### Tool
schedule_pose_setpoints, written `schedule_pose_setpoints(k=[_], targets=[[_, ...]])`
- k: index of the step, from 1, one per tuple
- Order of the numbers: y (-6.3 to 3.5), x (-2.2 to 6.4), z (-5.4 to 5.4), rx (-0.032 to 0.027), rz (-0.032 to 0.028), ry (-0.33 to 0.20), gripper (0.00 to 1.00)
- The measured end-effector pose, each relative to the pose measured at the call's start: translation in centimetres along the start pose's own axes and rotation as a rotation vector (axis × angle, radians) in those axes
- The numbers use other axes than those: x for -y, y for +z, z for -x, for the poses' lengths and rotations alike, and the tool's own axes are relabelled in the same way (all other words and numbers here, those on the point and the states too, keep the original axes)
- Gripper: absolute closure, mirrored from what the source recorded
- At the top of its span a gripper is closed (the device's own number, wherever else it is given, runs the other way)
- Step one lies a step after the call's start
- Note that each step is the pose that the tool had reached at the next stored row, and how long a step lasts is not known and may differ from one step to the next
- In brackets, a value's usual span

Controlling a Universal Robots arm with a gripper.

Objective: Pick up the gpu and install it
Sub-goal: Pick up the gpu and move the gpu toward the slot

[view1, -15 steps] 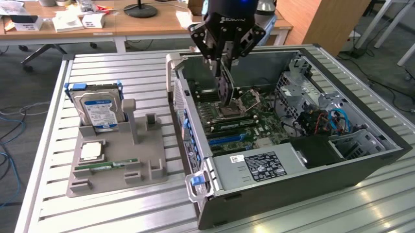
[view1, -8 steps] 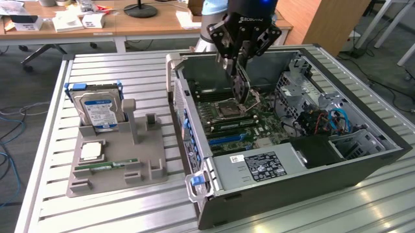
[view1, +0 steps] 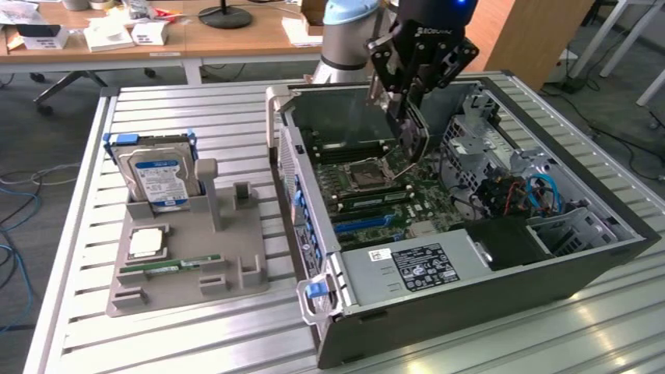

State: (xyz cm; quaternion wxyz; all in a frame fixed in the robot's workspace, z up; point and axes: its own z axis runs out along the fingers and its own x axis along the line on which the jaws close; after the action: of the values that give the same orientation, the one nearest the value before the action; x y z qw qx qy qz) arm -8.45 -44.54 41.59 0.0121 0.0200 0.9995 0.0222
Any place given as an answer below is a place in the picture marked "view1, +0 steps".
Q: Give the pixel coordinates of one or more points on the black round lamp base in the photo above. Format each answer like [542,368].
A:
[225,17]

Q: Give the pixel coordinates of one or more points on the tape roll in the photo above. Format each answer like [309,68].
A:
[98,4]

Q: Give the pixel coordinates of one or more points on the black fan shroud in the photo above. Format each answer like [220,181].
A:
[509,241]

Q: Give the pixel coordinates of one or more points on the wooden cabinet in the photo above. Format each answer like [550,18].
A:
[539,35]

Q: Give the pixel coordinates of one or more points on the black graphics card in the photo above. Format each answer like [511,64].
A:
[416,136]

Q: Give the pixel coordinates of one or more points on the black and white box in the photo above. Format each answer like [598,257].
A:
[44,37]

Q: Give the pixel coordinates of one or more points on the blue expansion slot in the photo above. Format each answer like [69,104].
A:
[364,224]

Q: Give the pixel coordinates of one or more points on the white table frame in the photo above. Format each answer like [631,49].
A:
[613,35]

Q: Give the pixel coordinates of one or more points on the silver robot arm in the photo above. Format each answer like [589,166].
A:
[342,39]

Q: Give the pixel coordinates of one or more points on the white labelled box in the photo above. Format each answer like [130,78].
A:
[149,34]

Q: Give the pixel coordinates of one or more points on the wooden desk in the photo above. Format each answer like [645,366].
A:
[217,43]

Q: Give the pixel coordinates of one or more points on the grey cup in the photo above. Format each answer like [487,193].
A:
[74,4]

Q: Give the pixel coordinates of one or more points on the white paper stack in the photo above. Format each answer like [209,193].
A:
[301,35]

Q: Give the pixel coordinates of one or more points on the open white box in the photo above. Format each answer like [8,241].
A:
[109,39]

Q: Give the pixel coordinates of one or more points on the grey parts rack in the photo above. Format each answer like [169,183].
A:
[181,280]

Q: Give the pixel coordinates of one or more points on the open black PC case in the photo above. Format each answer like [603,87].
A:
[467,311]

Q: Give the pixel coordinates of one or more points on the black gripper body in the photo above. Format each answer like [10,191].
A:
[436,19]

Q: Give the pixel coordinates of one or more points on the grey power supply unit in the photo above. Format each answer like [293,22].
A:
[373,272]

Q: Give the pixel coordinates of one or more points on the CPU socket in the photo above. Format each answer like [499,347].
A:
[369,175]

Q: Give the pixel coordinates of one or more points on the silver CPU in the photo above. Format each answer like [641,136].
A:
[146,243]

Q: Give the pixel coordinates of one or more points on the hard disk in blue carrier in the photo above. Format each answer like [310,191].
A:
[156,175]

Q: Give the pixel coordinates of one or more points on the black chair base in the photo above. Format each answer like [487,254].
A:
[66,83]

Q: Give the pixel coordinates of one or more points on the green motherboard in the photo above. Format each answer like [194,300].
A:
[425,206]

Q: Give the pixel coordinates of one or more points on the metal disk bay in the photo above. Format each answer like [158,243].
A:
[575,230]

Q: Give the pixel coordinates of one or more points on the brown cardboard box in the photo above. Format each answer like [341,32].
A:
[312,15]

